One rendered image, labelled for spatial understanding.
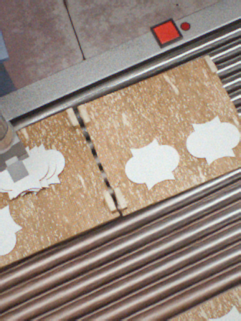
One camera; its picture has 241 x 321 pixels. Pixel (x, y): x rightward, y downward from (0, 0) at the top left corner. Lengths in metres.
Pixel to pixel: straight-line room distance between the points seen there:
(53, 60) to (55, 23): 0.22
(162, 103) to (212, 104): 0.14
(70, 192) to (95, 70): 0.39
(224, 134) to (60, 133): 0.46
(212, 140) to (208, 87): 0.17
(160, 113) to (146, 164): 0.16
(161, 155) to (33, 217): 0.39
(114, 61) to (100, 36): 1.15
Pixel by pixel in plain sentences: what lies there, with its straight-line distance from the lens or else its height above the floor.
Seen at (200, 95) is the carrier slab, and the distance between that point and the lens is 1.66.
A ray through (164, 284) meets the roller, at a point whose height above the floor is 0.92.
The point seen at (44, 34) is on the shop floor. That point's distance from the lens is 2.94.
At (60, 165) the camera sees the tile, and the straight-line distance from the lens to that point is 1.59.
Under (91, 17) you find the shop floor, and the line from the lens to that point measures 2.95.
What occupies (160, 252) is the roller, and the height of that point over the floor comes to 0.92.
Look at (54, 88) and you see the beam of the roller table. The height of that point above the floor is 0.92.
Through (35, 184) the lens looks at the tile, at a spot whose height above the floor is 0.98.
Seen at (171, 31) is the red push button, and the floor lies 0.93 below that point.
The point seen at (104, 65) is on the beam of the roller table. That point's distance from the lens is 1.74.
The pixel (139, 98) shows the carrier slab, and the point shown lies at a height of 0.94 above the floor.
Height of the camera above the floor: 2.41
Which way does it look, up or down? 69 degrees down
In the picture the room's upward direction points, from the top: 12 degrees counter-clockwise
